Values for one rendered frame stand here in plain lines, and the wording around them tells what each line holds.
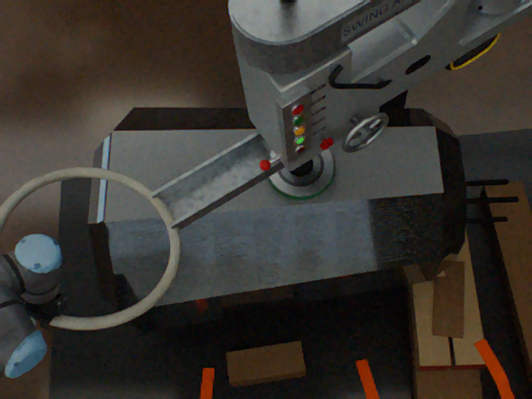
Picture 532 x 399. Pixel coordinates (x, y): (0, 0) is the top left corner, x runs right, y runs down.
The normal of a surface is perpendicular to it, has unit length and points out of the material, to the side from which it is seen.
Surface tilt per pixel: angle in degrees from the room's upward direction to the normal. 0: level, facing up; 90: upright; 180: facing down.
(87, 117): 0
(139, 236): 45
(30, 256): 28
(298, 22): 0
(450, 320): 0
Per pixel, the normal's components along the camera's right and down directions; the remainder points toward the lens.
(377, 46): -0.14, -0.36
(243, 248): -0.01, 0.37
